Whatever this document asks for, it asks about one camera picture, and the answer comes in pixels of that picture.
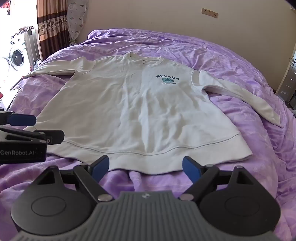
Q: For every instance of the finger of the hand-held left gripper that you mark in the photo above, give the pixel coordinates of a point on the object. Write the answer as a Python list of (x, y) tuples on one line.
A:
[(22, 119), (54, 136)]

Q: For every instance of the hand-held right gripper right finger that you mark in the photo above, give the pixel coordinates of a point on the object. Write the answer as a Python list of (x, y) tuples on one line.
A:
[(191, 167)]

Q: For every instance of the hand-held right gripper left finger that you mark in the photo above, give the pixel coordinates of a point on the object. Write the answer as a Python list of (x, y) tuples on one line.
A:
[(101, 166)]

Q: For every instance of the white printed sweatshirt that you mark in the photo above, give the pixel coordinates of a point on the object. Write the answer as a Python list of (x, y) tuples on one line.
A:
[(138, 106)]

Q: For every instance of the white washing machine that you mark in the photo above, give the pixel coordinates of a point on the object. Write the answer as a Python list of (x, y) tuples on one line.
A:
[(15, 54)]

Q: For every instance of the grey ribbed suitcase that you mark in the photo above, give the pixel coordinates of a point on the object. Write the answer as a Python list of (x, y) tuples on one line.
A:
[(32, 46)]

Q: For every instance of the brown patterned curtain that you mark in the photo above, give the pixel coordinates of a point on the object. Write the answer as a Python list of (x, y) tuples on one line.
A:
[(52, 27)]

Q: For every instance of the white leaf-print curtain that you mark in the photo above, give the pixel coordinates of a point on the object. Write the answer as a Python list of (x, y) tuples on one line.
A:
[(76, 20)]

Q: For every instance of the purple bed sheet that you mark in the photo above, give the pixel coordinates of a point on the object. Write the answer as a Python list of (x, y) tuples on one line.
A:
[(231, 58)]

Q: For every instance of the beige wall socket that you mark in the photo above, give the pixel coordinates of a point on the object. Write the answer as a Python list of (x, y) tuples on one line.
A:
[(209, 12)]

